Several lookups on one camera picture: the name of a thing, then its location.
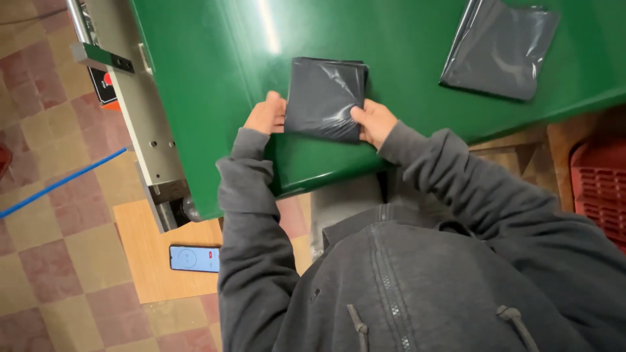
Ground smartphone with lit screen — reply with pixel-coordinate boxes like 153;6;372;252
169;244;221;273

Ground green conveyor belt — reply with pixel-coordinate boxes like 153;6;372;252
128;0;626;221

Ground flat dark grey plastic bag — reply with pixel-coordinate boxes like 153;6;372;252
439;0;561;102

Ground grey metal conveyor frame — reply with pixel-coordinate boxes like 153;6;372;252
66;0;202;234

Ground blue rod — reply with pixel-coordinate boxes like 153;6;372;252
0;147;128;219

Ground wooden pallet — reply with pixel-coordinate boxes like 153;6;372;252
469;109;626;213

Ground red plastic crate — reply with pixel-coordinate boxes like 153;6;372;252
570;138;626;252

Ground wooden board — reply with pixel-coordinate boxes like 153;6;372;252
113;192;314;304

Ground person's right hand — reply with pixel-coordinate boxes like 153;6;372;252
350;99;399;151

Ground dark grey plastic bag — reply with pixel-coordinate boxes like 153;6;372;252
439;0;561;102
284;57;369;144

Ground person's grey zip hoodie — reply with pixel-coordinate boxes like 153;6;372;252
216;120;626;352

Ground black and red box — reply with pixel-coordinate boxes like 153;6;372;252
87;66;121;111

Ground person's left hand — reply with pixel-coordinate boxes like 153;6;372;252
244;90;287;136

